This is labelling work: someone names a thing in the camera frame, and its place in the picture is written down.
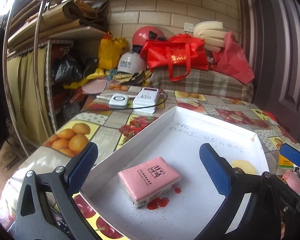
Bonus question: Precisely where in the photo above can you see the white power bank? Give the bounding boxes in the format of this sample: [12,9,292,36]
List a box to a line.
[133,87,159,114]

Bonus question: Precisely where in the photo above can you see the pink fluffy plush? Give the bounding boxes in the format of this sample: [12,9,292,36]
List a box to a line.
[282,170,300,196]

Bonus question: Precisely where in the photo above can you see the metal storage shelf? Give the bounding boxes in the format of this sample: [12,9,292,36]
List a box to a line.
[5,24,108,145]

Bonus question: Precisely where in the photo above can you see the white cardboard tray box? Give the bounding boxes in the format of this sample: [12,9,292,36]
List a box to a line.
[81,107,268,239]

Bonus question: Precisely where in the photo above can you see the fruit print tablecloth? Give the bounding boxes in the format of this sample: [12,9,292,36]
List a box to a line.
[0,85,300,239]

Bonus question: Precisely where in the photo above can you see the red tote bag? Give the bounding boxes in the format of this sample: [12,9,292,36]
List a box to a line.
[140,34,209,82]

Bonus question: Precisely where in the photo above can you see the brown wooden door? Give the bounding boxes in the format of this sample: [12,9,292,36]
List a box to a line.
[239,0,300,141]

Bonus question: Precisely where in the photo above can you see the white wireless charger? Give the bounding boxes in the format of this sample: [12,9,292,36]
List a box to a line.
[96,93,134,109]

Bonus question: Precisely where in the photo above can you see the red helmet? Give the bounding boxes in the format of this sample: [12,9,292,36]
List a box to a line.
[132,25,167,47]

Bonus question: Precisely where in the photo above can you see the black plastic bag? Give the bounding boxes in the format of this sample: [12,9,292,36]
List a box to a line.
[52,54,99,83]

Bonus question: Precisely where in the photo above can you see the cream foam roll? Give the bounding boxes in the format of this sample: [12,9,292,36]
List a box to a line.
[193,21,226,53]

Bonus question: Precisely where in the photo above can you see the red bag on floor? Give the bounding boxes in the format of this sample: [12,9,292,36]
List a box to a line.
[262,111,278,125]

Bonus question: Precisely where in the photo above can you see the plaid blanket cushion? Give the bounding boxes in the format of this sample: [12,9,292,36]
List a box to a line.
[150,68,254,102]

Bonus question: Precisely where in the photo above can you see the yellow tissue pack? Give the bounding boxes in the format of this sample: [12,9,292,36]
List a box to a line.
[278,154,294,168]

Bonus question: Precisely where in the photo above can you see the metal clothes rack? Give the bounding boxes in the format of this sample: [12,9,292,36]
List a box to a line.
[2,0,52,156]

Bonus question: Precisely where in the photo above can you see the yellow round sponge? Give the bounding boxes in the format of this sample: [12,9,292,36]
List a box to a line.
[231,160,257,175]

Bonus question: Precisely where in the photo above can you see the white helmet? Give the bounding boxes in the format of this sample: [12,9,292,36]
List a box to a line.
[117,51,147,74]

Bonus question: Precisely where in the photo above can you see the pink tissue pack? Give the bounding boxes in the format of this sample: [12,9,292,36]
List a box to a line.
[118,157,181,207]

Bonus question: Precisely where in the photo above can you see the wall socket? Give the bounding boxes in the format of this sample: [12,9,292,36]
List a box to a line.
[184,22,194,33]

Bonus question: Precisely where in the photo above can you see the black cable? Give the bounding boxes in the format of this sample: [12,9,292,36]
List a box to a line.
[107,88,169,111]

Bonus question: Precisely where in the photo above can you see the yellow shopping bag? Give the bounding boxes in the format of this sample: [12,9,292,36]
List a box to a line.
[98,31,128,70]

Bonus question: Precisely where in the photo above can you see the pink round racket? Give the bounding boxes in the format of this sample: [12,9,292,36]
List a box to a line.
[82,79,107,94]

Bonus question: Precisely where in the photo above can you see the red plastic bag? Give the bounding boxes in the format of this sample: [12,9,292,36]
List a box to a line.
[211,31,255,85]

